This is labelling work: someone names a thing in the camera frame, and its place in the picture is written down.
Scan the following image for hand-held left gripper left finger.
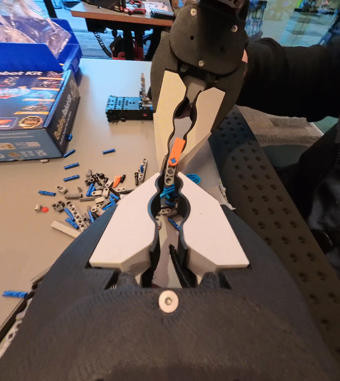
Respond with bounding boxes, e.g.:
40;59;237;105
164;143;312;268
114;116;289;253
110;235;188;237
90;172;167;286

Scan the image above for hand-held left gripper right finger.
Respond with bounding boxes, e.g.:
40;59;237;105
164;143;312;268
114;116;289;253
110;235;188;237
171;173;250;286

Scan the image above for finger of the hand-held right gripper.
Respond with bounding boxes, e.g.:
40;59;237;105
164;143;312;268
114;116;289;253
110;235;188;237
181;88;226;177
153;70;190;174

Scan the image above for orange connector piece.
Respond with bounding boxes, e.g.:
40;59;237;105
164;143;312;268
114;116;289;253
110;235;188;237
168;138;186;166

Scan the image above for pile of toy building pieces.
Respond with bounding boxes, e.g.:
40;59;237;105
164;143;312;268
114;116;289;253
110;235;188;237
36;146;154;240

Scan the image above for person's right forearm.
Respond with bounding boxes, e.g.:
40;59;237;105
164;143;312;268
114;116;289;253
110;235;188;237
236;25;340;124

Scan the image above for black perforated block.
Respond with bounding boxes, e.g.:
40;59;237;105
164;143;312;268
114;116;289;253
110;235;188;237
105;73;156;123

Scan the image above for black perforated mat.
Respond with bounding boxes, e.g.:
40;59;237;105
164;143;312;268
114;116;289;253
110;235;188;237
211;106;340;381

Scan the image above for long wooden office desk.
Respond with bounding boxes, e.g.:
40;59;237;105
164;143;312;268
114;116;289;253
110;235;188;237
69;0;176;60

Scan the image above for blue toy kit box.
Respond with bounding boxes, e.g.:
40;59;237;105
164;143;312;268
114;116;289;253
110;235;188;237
0;69;82;165

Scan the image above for black long beam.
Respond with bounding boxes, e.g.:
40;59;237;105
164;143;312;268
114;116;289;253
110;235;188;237
0;291;39;353

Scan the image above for blue storage bin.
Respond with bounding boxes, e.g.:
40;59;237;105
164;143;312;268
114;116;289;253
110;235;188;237
0;17;83;77

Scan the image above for clear plastic bag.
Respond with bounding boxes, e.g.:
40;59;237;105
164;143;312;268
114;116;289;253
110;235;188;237
0;11;73;60

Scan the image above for black coiled cable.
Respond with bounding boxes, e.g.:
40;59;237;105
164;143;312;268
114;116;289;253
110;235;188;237
93;29;114;58

